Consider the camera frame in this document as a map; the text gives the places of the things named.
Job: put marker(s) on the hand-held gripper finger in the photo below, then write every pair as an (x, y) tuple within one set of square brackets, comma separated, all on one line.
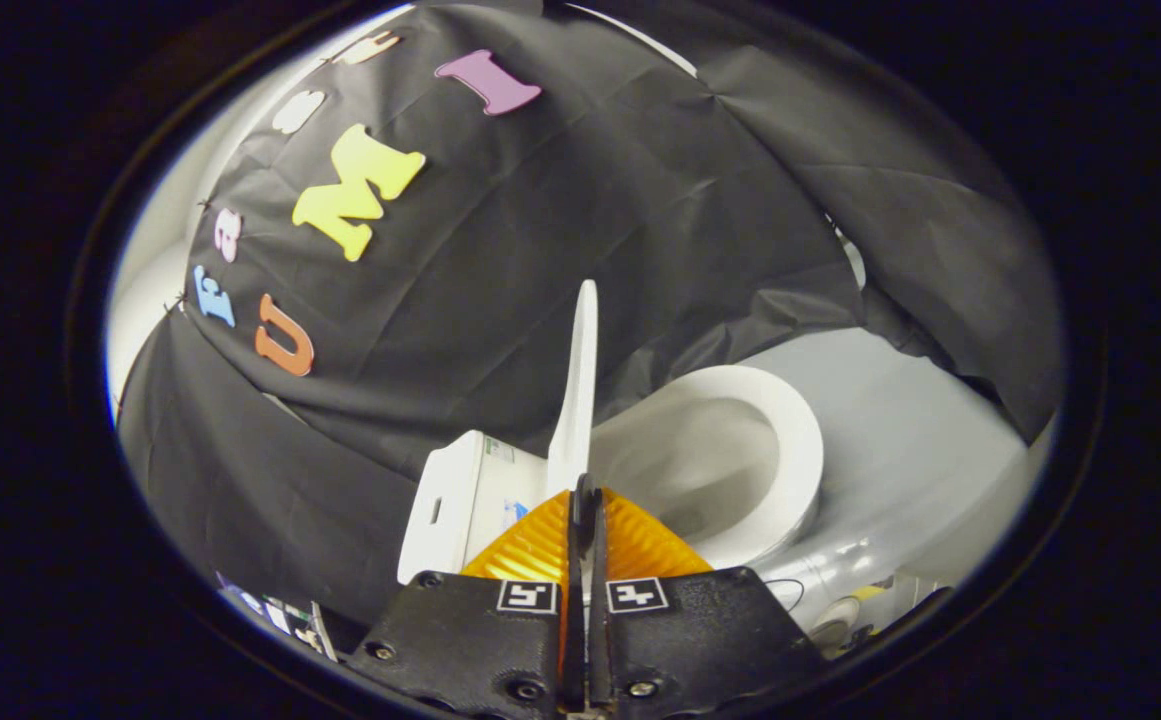
[(599, 610), (576, 600)]

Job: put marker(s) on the person's white shoe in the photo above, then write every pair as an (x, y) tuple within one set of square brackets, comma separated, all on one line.
[(840, 615)]

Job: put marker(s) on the small clutter of items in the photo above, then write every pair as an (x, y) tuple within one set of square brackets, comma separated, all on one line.
[(285, 615)]

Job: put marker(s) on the black backdrop cloth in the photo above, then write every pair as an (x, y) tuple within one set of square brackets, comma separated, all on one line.
[(540, 250)]

